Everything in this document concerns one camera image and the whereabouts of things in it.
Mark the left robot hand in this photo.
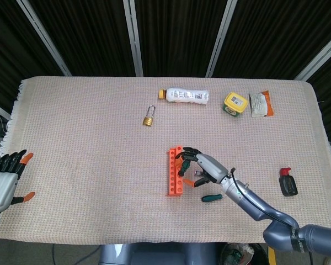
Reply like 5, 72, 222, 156
0, 149, 36, 213

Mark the green tub yellow lid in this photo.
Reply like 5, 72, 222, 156
222, 91, 250, 118

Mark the yellow upright bar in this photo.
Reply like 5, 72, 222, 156
268, 245, 277, 265

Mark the white bottle yellow cap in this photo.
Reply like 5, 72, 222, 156
158, 87, 210, 106

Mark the black bottle red cap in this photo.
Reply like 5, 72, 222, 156
278, 167, 298, 197

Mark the orange perforated block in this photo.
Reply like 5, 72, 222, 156
165, 145, 184, 197

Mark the green handled screwdriver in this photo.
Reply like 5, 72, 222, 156
200, 193, 224, 204

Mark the beige woven tablecloth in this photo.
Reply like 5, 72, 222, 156
0, 76, 331, 248

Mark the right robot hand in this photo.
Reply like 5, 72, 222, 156
175, 147, 229, 188

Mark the black pleated curtain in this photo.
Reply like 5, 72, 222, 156
0, 0, 331, 144

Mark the grey robot torso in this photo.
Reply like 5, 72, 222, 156
99, 242, 218, 265

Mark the bin with rubbish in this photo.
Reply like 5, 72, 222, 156
220, 242, 268, 265

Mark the white orange snack packet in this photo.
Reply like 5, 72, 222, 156
248, 90, 275, 119

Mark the brass padlock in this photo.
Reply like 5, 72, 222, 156
142, 104, 156, 128

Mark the grey metal post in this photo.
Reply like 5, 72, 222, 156
16, 0, 72, 77
0, 98, 12, 121
293, 33, 331, 82
123, 0, 144, 77
205, 0, 238, 78

